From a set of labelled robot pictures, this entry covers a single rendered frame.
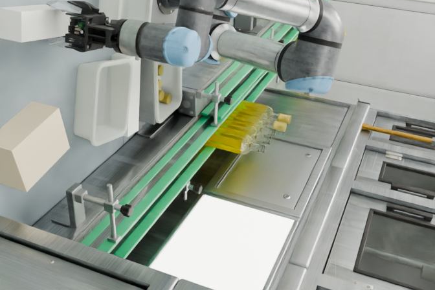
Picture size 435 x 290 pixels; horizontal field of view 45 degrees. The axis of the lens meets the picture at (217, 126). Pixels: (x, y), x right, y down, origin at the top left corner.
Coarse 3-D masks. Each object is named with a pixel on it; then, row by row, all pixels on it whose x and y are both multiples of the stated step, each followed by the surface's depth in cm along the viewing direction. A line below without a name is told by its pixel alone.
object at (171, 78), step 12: (156, 72) 157; (168, 72) 174; (180, 72) 173; (156, 84) 159; (168, 84) 177; (180, 84) 175; (156, 96) 161; (180, 96) 178; (156, 108) 163; (168, 108) 174; (156, 120) 165
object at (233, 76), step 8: (280, 24) 250; (280, 32) 239; (232, 64) 205; (240, 64) 206; (224, 72) 198; (232, 72) 199; (240, 72) 199; (248, 72) 201; (216, 80) 192; (224, 80) 193; (232, 80) 192; (240, 80) 194; (208, 88) 186; (224, 88) 186; (232, 88) 187; (224, 96) 181
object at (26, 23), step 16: (0, 16) 106; (16, 16) 105; (32, 16) 107; (48, 16) 112; (64, 16) 117; (0, 32) 107; (16, 32) 106; (32, 32) 108; (48, 32) 113; (64, 32) 118
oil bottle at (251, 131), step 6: (228, 120) 188; (222, 126) 184; (228, 126) 184; (234, 126) 184; (240, 126) 184; (246, 126) 184; (252, 126) 185; (240, 132) 182; (246, 132) 181; (252, 132) 182; (252, 138) 182
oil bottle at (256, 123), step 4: (232, 116) 191; (236, 116) 191; (240, 116) 191; (244, 116) 191; (232, 120) 188; (236, 120) 188; (240, 120) 188; (244, 120) 188; (248, 120) 188; (252, 120) 188; (256, 120) 188; (260, 120) 189; (248, 124) 186; (252, 124) 186; (256, 124) 186; (260, 124) 187; (256, 128) 186; (260, 128) 186; (260, 132) 187
